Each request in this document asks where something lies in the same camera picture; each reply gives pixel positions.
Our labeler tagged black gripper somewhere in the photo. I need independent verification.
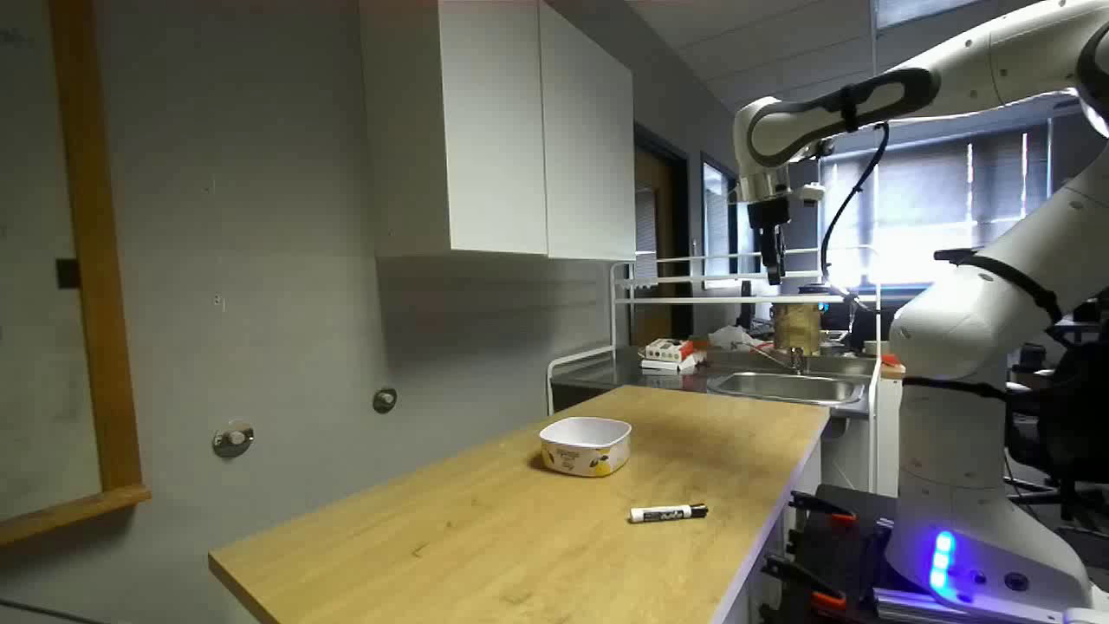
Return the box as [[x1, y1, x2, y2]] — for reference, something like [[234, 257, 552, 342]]
[[749, 199, 789, 286]]

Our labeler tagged black and white marker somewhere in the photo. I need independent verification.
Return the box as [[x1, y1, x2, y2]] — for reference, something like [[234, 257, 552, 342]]
[[629, 504, 712, 522]]

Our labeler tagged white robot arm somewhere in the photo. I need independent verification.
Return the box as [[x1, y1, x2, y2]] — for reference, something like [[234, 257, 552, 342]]
[[734, 0, 1109, 624]]

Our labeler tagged white bowl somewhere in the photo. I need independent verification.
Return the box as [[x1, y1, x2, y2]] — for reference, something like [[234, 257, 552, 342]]
[[537, 416, 636, 477]]

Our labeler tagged white metal rack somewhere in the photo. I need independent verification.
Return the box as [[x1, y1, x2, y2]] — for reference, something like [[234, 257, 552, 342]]
[[546, 252, 883, 416]]

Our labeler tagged wooden knife block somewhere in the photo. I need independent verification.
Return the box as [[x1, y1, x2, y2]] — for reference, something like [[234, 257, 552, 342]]
[[774, 303, 822, 357]]

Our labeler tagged black clamp with orange tips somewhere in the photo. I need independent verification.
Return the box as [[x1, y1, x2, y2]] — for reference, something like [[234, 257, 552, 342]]
[[764, 484, 896, 624]]

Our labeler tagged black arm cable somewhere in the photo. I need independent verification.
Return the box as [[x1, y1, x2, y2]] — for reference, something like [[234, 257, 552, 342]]
[[814, 119, 896, 291]]

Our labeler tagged white wall cabinet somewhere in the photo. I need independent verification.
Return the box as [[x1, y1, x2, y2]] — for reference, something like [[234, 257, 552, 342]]
[[358, 0, 637, 265]]

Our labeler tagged small round wall fixture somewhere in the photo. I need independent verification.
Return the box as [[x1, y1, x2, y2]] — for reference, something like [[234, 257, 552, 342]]
[[372, 387, 399, 416]]

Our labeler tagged round metal wall fixture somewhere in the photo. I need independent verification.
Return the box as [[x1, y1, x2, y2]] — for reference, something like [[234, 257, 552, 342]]
[[212, 420, 256, 462]]

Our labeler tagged wooden frame whiteboard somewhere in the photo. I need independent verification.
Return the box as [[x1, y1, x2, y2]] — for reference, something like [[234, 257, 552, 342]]
[[0, 0, 149, 551]]

